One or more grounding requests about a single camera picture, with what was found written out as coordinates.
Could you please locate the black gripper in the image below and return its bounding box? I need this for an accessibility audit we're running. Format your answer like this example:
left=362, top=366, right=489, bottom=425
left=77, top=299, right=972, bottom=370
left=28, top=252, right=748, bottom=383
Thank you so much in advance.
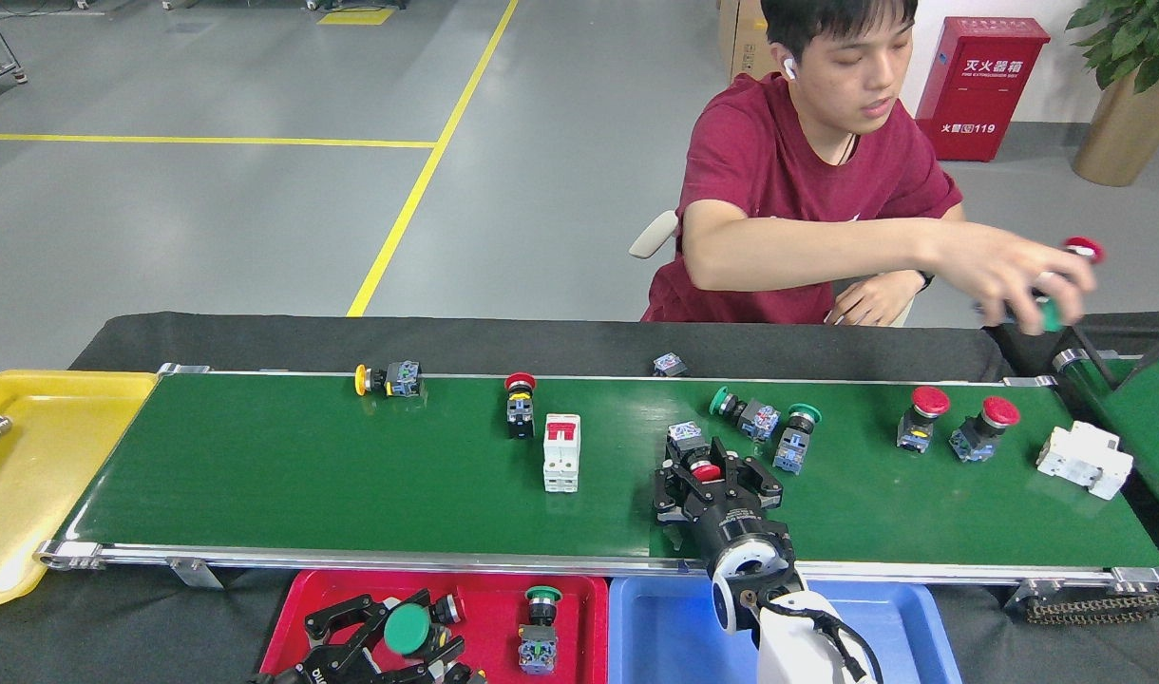
left=247, top=587, right=491, bottom=684
left=653, top=446, right=786, bottom=569

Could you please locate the white circuit breaker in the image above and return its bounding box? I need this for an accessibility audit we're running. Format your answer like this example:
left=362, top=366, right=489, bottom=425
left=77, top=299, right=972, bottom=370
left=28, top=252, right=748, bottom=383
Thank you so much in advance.
left=1035, top=421, right=1135, bottom=502
left=542, top=412, right=582, bottom=494

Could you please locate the yellow push button switch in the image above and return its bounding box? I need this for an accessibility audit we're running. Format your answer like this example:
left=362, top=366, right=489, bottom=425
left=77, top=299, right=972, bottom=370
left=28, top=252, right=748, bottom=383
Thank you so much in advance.
left=354, top=359, right=424, bottom=398

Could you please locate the red plastic tray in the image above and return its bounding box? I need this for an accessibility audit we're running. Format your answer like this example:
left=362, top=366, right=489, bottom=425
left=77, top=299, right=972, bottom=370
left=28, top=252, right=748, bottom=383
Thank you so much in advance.
left=259, top=568, right=609, bottom=684

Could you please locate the blue plastic tray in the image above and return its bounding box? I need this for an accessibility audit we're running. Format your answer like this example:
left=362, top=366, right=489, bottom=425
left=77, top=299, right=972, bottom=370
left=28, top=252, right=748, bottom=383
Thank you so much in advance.
left=608, top=575, right=962, bottom=684

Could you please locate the green conveyor belt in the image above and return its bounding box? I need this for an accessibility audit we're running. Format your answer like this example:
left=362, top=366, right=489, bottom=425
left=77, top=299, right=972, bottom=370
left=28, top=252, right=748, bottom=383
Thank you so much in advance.
left=1053, top=347, right=1159, bottom=538
left=33, top=361, right=1159, bottom=595

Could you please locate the yellow plastic tray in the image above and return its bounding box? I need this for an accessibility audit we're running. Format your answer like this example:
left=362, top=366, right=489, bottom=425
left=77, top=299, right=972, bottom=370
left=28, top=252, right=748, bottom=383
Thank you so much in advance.
left=0, top=369, right=160, bottom=607

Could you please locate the person's left hand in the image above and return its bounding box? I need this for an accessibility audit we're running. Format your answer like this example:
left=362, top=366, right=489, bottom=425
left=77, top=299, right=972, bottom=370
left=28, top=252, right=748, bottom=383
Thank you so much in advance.
left=825, top=271, right=924, bottom=329

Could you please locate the person's right hand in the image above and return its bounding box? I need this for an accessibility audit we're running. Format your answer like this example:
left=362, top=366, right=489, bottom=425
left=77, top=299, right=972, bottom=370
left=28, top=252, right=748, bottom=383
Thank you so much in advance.
left=931, top=226, right=1100, bottom=335

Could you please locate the grey office chair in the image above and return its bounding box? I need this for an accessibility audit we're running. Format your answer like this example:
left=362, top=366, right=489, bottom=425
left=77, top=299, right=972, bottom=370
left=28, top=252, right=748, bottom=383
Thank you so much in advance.
left=629, top=209, right=680, bottom=259

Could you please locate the person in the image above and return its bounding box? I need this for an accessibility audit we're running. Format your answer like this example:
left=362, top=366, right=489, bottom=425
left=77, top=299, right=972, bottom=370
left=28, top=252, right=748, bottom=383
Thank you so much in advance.
left=641, top=0, right=1103, bottom=335

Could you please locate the brown cardboard box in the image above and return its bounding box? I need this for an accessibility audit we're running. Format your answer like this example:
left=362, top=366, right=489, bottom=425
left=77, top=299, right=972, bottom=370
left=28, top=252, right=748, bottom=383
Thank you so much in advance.
left=717, top=0, right=780, bottom=82

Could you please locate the red fire extinguisher box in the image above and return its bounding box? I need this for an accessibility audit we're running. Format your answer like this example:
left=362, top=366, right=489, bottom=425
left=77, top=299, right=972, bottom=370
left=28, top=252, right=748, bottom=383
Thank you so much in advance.
left=915, top=16, right=1052, bottom=162

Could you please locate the potted plant gold pot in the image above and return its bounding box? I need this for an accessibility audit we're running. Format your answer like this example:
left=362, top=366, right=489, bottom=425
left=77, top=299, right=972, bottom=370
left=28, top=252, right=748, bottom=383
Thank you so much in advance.
left=1064, top=0, right=1159, bottom=187

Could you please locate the black cable bundle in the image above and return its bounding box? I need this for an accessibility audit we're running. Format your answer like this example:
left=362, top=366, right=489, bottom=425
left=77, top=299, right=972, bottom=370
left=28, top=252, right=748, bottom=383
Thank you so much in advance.
left=1072, top=326, right=1159, bottom=392

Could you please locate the black drive chain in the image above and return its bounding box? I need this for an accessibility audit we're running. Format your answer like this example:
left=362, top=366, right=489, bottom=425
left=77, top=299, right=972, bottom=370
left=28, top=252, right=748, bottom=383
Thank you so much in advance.
left=1005, top=578, right=1159, bottom=626

